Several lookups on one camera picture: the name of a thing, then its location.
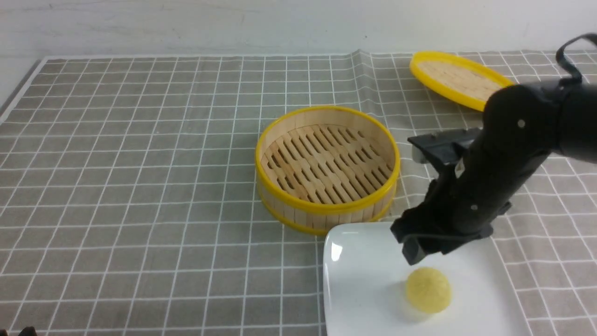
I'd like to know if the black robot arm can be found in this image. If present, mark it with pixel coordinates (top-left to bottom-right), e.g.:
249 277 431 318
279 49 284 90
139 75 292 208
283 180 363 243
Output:
390 79 596 265

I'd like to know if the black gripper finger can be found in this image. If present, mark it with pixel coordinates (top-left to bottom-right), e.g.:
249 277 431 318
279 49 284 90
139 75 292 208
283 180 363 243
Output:
402 236 431 266

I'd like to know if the grey checked tablecloth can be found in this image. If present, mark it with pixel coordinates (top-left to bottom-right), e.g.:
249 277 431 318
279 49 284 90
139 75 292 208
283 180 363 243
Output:
0 50 597 336

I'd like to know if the black object at bottom corner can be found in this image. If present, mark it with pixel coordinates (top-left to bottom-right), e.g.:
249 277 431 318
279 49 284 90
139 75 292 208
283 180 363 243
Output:
18 327 38 336

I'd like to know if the yellow steamed bun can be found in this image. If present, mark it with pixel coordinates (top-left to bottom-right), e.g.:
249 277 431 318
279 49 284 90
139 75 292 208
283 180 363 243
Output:
405 266 452 314

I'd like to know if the black cable loop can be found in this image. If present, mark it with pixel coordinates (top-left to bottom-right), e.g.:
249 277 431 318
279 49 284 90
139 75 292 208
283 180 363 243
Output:
555 33 597 85

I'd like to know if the white square plate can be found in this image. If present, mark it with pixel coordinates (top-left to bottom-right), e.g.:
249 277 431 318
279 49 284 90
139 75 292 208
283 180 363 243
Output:
323 223 531 336

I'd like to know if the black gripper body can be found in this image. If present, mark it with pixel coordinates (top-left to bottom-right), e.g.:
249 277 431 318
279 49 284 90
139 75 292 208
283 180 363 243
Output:
390 131 551 255

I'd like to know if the yellow rimmed bamboo steamer basket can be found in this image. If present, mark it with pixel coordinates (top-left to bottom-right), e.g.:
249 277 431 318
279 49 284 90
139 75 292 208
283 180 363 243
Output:
255 105 401 235

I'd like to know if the yellow rimmed bamboo steamer lid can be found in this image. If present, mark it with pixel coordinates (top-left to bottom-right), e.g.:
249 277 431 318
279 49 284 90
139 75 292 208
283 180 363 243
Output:
410 51 513 112

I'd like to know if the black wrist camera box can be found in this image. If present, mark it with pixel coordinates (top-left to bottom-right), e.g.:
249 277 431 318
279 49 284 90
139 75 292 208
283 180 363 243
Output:
407 128 481 173

